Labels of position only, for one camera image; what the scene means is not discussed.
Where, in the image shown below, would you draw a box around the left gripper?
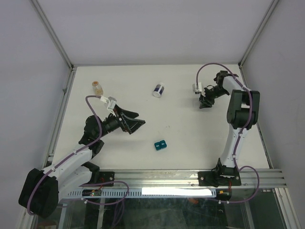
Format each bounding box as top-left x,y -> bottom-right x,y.
97,104 -> 145,138

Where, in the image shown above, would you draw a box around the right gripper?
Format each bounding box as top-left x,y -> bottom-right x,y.
199,86 -> 228,108

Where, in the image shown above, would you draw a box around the clear pill bottle yellow capsules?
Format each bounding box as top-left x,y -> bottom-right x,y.
92,81 -> 103,96

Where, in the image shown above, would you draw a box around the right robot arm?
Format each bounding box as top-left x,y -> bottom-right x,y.
198,71 -> 260,187

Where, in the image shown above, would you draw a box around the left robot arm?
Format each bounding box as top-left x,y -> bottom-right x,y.
18,105 -> 146,218

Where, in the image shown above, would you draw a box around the white blue pill bottle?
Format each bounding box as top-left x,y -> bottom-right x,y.
152,83 -> 164,98

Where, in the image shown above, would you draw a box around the teal pill organizer box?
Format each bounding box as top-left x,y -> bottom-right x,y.
154,140 -> 167,151

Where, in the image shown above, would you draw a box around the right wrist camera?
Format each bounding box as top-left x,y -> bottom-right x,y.
193,82 -> 203,94

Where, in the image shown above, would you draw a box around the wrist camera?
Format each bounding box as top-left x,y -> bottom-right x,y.
193,82 -> 203,94
100,96 -> 117,114

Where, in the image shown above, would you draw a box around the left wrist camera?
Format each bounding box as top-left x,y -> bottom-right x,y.
100,96 -> 117,114

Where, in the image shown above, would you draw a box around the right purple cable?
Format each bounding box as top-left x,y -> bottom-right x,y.
195,62 -> 260,205

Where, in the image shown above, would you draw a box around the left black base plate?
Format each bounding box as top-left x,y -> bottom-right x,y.
96,171 -> 115,187

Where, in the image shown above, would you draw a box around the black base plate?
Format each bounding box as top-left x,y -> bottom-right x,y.
96,171 -> 115,187
198,171 -> 242,187

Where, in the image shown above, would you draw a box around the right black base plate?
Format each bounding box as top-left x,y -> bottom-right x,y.
198,171 -> 242,187

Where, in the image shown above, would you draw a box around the perforated cable tray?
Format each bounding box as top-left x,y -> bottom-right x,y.
66,187 -> 216,199

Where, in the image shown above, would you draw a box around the aluminium mounting rail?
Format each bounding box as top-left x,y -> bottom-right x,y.
100,169 -> 287,189

